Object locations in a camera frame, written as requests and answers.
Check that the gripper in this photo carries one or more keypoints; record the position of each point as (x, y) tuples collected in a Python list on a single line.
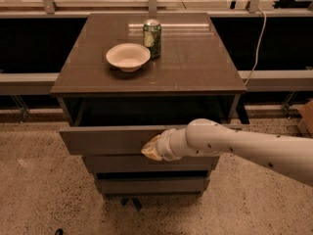
[(163, 145)]

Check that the grey top drawer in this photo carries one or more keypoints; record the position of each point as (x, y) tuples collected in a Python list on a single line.
[(110, 140)]

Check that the grey drawer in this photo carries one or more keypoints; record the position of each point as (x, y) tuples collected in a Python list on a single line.
[(153, 186), (110, 140), (117, 164)]

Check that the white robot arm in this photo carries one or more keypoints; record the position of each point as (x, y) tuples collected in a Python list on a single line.
[(289, 156)]

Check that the grey bottom drawer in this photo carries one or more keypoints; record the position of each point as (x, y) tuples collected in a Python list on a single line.
[(153, 186)]

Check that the grey middle drawer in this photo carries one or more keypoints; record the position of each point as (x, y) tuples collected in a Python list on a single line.
[(117, 164)]

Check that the dark grey drawer cabinet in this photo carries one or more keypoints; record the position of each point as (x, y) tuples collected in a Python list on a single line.
[(189, 42)]

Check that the white paper bowl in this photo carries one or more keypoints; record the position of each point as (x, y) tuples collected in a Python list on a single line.
[(128, 57)]

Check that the green soda can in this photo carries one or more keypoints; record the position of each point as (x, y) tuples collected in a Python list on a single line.
[(152, 37)]

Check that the cardboard box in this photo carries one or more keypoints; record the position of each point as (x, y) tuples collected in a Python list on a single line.
[(306, 112)]

